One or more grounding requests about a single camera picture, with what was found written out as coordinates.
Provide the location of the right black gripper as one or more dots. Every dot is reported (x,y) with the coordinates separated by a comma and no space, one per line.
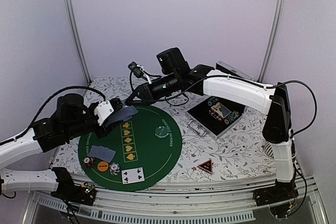
(146,95)

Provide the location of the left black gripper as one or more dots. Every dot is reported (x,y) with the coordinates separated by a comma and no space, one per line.
(104,130)

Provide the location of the blue backed cards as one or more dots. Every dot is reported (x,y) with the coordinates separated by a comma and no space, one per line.
(123,115)

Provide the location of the dark red chip stack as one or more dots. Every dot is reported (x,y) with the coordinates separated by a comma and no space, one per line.
(88,162)

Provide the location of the orange big blind button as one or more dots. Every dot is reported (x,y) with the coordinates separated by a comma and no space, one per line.
(103,166)

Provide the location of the face up clubs card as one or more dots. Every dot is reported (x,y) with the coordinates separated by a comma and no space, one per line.
(131,176)

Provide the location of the row of poker chips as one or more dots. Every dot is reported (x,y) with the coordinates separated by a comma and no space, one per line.
(212,101)

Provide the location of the red black triangular button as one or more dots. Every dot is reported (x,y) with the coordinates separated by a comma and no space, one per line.
(206,166)

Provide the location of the dealt cards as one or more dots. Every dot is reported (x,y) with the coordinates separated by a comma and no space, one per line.
(96,151)

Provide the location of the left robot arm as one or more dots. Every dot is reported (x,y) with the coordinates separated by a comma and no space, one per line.
(79,111)

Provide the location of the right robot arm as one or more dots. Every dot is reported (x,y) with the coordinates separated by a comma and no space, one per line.
(273,101)

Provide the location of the round green poker mat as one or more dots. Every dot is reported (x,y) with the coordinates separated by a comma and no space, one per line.
(136,146)

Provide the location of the clear dealer button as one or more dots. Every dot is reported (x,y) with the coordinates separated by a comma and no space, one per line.
(161,132)

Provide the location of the aluminium poker chip case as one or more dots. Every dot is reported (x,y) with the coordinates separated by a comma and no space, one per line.
(204,122)

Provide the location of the boxed card deck in case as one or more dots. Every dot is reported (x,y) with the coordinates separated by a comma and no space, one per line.
(220,110)

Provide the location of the front row poker chips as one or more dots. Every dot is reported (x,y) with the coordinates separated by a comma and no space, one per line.
(231,118)

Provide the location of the striped ceramic mug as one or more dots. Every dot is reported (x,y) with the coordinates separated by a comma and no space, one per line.
(268,149)

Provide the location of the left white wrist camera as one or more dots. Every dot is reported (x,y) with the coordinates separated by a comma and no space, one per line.
(106,108)

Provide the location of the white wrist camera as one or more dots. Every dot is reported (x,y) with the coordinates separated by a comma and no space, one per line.
(139,71)
(106,108)

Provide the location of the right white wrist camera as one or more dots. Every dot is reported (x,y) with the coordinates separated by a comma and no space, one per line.
(139,71)

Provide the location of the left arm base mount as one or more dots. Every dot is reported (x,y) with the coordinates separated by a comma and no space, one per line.
(84,194)

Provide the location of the left aluminium frame post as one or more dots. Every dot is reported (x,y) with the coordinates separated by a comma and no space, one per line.
(76,38)

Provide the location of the aluminium frame post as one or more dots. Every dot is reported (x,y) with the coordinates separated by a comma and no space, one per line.
(76,38)
(271,40)

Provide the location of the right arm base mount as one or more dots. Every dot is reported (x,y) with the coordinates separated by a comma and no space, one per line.
(273,194)

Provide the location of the right aluminium frame post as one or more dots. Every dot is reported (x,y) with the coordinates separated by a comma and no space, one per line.
(271,40)

